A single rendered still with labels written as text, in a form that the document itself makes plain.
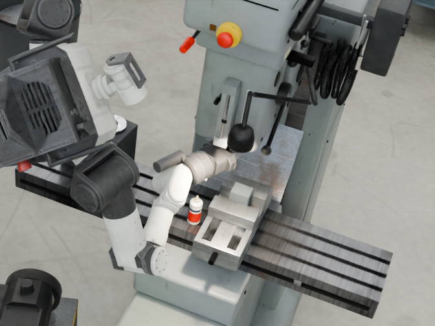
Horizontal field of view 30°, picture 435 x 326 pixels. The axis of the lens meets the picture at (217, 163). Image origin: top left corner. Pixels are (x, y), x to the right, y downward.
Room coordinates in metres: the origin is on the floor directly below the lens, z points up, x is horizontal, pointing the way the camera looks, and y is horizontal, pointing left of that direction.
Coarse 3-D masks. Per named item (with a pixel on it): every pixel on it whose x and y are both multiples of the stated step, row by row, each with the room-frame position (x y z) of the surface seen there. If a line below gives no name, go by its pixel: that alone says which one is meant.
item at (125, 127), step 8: (120, 120) 2.06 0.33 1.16; (128, 120) 2.09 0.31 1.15; (120, 128) 2.02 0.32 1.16; (128, 128) 2.05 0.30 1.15; (136, 128) 2.07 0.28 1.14; (120, 136) 2.00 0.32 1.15; (128, 136) 2.02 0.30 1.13; (136, 136) 2.07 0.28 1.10; (120, 144) 1.98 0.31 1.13; (128, 144) 2.03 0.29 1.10; (128, 152) 2.03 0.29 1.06
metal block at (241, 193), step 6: (234, 186) 1.91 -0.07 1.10; (240, 186) 1.91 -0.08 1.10; (246, 186) 1.92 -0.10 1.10; (234, 192) 1.88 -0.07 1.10; (240, 192) 1.89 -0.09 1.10; (246, 192) 1.89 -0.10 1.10; (234, 198) 1.88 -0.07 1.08; (240, 198) 1.88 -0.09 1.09; (246, 198) 1.87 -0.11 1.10; (246, 204) 1.87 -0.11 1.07
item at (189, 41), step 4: (196, 32) 1.77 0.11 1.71; (188, 36) 1.74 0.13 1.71; (192, 36) 1.75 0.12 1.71; (196, 36) 1.76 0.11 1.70; (184, 40) 1.72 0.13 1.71; (188, 40) 1.72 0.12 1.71; (192, 40) 1.72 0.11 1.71; (184, 44) 1.70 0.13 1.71; (188, 44) 1.70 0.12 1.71; (192, 44) 1.72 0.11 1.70; (180, 48) 1.69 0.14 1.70; (184, 48) 1.69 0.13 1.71; (188, 48) 1.70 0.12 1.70; (184, 52) 1.69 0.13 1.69
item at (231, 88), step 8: (232, 80) 1.82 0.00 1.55; (224, 88) 1.79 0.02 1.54; (232, 88) 1.79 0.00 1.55; (224, 96) 1.80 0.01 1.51; (232, 96) 1.79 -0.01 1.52; (224, 104) 1.80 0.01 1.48; (232, 104) 1.79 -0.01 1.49; (224, 112) 1.79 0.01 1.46; (232, 112) 1.79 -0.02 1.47; (224, 120) 1.79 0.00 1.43; (232, 120) 1.80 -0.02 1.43; (216, 128) 1.80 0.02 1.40; (224, 128) 1.79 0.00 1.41; (216, 136) 1.80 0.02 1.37; (224, 136) 1.79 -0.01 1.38; (216, 144) 1.79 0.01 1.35; (224, 144) 1.79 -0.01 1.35
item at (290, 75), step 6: (300, 42) 2.01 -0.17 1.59; (294, 48) 1.99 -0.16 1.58; (300, 48) 2.01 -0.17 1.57; (306, 48) 2.12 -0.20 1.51; (288, 66) 1.99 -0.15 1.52; (300, 66) 2.08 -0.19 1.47; (288, 72) 1.99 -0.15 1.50; (294, 72) 2.00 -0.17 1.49; (300, 72) 2.09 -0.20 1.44; (288, 78) 1.99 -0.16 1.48; (294, 78) 2.02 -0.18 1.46; (300, 78) 2.15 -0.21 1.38; (294, 84) 2.05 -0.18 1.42; (294, 90) 2.08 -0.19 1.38; (288, 102) 2.01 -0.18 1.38; (276, 108) 1.99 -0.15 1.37
